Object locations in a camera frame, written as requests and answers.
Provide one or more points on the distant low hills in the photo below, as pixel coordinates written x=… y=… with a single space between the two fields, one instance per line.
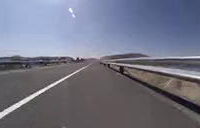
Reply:
x=28 y=58

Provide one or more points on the grey asphalt road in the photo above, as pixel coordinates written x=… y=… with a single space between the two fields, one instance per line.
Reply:
x=98 y=96

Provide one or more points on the white painted road line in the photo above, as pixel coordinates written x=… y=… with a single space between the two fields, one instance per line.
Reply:
x=41 y=92

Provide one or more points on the brown hill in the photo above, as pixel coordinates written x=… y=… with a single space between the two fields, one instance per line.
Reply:
x=124 y=56

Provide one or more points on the metal guardrail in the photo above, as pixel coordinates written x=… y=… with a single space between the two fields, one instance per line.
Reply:
x=168 y=70
x=21 y=61

